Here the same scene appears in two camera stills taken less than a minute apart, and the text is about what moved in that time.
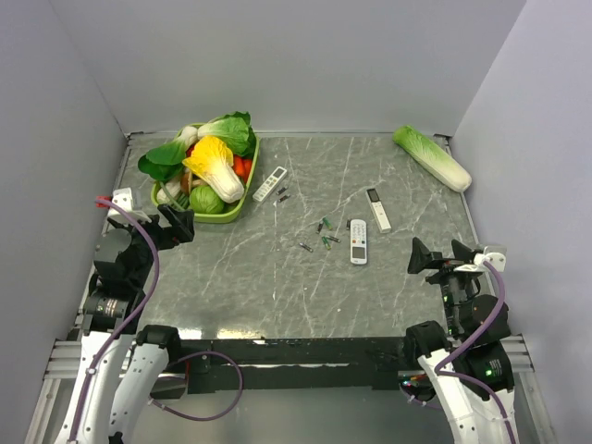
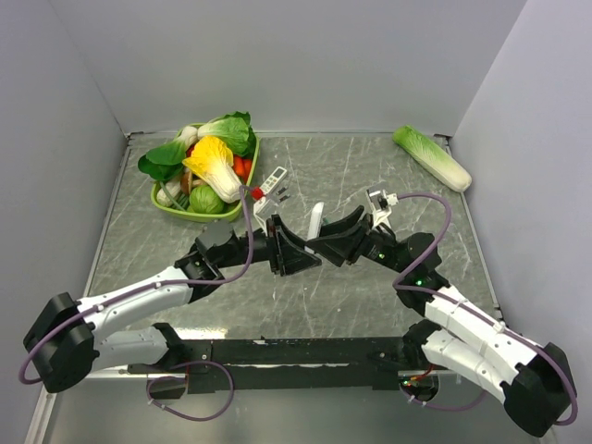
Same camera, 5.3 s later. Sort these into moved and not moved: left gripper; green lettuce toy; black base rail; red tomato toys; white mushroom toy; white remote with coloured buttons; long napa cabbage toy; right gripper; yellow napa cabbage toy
Moved: left gripper; right gripper; white remote with coloured buttons
Not moved: white mushroom toy; red tomato toys; green lettuce toy; long napa cabbage toy; yellow napa cabbage toy; black base rail
